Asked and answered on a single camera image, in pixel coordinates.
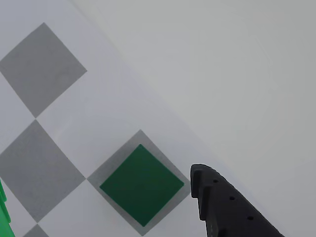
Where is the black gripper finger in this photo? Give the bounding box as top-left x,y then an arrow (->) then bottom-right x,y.
190,163 -> 285,237

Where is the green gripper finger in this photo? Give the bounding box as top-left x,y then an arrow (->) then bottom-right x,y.
0,177 -> 16,237

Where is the dark green dice cube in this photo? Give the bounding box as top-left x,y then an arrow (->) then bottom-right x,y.
99,143 -> 185,228

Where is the grey white checkered mat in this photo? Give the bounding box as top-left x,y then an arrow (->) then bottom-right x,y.
0,0 -> 247,237

